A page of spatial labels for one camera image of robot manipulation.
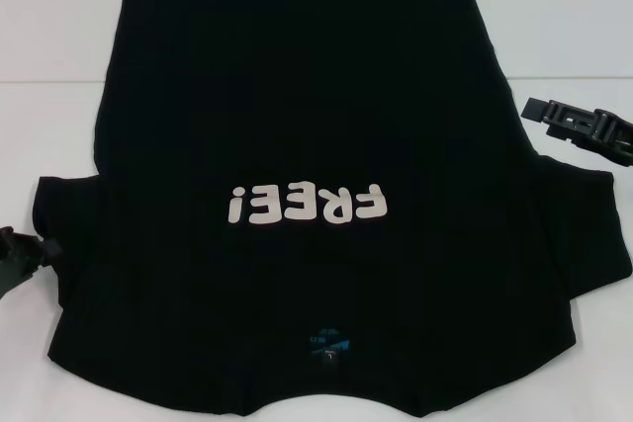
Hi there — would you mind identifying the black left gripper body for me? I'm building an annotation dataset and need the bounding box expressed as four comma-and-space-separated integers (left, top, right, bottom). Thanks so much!
0, 226, 45, 297

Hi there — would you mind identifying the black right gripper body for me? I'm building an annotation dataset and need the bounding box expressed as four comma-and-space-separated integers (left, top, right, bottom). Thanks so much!
578, 109, 633, 167

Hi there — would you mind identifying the black shirt with white print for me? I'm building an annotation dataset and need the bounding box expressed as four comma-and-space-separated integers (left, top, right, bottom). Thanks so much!
30, 0, 632, 422

